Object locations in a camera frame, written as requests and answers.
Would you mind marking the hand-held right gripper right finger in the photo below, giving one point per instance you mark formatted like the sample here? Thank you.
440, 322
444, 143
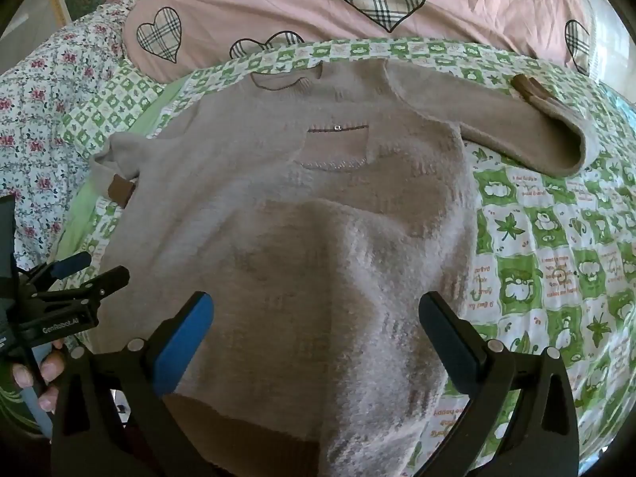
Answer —
447, 348

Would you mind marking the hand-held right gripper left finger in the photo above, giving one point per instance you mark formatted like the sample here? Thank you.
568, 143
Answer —
184, 343

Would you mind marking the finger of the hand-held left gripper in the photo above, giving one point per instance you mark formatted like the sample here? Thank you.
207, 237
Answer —
72, 264
99, 282

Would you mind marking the grey cloth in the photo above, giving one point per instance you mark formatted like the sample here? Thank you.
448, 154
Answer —
298, 233

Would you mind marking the person's left hand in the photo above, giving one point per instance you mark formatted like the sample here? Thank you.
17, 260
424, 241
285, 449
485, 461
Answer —
52, 365

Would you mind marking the light green cloth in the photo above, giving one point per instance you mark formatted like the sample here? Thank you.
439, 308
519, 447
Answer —
79, 208

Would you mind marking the green checked blanket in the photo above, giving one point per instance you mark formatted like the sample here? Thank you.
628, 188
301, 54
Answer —
546, 258

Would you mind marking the floral bedsheet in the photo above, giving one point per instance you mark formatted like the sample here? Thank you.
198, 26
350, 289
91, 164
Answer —
44, 109

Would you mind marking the pink quilt with plaid hearts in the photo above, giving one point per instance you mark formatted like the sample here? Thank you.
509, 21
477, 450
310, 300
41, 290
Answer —
273, 0

